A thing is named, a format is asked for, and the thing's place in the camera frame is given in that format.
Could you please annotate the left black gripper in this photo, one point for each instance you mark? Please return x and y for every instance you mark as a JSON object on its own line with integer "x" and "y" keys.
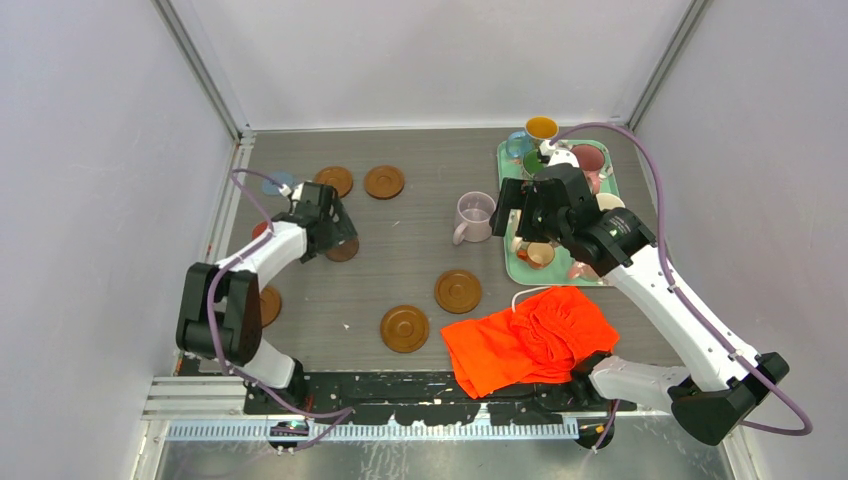
{"x": 341, "y": 231}

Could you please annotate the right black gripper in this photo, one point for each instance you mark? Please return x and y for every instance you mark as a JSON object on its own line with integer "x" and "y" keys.
{"x": 512, "y": 195}

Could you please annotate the brown wooden coaster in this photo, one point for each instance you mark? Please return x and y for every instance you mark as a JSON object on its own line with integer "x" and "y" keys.
{"x": 404, "y": 329}
{"x": 384, "y": 182}
{"x": 340, "y": 178}
{"x": 270, "y": 305}
{"x": 458, "y": 291}

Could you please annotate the dark walnut round coaster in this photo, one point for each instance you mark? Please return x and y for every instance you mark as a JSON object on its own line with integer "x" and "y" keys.
{"x": 344, "y": 252}

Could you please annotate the red round coaster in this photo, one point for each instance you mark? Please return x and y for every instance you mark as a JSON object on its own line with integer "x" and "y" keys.
{"x": 259, "y": 230}

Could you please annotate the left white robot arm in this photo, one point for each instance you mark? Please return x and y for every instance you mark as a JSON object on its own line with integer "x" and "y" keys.
{"x": 220, "y": 312}

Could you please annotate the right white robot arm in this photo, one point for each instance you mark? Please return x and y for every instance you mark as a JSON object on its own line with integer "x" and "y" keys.
{"x": 722, "y": 378}

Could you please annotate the small tan cup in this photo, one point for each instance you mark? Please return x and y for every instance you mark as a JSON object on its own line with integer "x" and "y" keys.
{"x": 536, "y": 255}

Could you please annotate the blue round coaster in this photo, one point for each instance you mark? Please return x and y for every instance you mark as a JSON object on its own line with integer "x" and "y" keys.
{"x": 271, "y": 184}

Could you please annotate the green inside mug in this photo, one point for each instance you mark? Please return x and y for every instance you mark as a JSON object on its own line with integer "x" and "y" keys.
{"x": 532, "y": 163}

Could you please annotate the lilac ceramic mug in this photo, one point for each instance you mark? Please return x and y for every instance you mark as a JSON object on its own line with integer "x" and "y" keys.
{"x": 473, "y": 213}

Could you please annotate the green floral tray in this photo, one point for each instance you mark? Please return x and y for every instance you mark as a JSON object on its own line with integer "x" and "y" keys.
{"x": 557, "y": 272}

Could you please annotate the blue mug yellow inside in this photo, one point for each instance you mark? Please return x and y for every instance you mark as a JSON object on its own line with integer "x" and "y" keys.
{"x": 535, "y": 131}

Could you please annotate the pink floral mug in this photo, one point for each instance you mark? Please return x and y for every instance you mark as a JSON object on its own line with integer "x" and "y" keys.
{"x": 591, "y": 161}

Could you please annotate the orange cloth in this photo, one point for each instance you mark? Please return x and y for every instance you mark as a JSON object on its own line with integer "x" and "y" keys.
{"x": 540, "y": 340}

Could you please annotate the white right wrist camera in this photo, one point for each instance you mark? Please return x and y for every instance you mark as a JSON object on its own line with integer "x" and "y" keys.
{"x": 551, "y": 154}

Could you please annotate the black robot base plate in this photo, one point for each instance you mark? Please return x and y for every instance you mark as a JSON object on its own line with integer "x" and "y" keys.
{"x": 434, "y": 398}

